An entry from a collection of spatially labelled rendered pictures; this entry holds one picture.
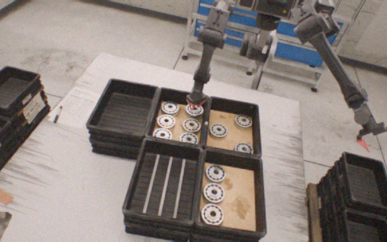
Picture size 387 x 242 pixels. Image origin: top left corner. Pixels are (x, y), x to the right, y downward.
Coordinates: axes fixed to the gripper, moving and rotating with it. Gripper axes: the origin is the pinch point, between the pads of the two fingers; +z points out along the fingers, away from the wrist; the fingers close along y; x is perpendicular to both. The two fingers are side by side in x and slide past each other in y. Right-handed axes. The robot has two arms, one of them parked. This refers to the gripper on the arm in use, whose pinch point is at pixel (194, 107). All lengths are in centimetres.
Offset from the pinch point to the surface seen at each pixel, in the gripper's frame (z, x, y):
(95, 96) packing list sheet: 19, 56, -38
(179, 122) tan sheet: 6.0, -0.2, -10.8
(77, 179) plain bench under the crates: 18, 3, -72
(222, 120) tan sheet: 6.2, -12.9, 12.5
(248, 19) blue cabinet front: 24, 95, 152
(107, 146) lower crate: 9, 8, -52
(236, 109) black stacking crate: 2.2, -12.7, 23.2
